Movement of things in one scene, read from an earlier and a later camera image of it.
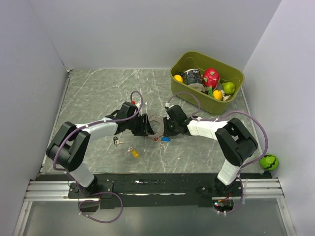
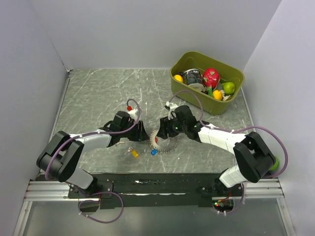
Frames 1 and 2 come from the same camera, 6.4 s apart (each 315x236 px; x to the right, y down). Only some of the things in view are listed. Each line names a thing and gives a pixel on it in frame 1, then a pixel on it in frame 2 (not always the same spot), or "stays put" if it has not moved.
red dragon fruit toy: x=210 y=77 stays put
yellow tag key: x=134 y=152 stays put
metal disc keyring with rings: x=156 y=123 -> x=152 y=142
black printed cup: x=193 y=77 stays put
